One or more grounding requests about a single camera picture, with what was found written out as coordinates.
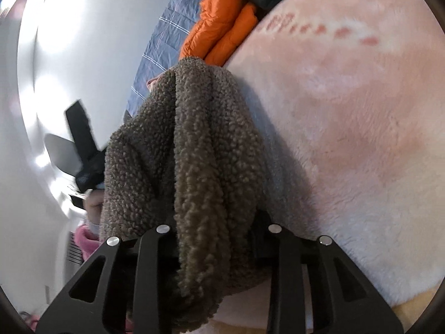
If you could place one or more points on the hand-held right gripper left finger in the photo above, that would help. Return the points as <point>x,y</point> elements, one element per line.
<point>153,250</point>

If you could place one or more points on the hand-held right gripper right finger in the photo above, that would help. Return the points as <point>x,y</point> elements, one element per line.
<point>260,247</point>

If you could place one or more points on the blue plaid bedsheet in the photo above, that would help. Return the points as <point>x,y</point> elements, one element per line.
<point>167,34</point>

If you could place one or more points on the pink cream fleece blanket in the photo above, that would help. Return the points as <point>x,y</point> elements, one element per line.
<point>347,111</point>

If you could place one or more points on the orange puffer jacket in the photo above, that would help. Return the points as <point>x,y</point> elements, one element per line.
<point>215,24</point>

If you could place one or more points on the brown fleece jacket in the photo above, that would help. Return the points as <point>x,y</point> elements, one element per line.
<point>208,163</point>

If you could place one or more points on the person's left hand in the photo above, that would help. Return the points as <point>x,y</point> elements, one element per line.
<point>93,208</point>

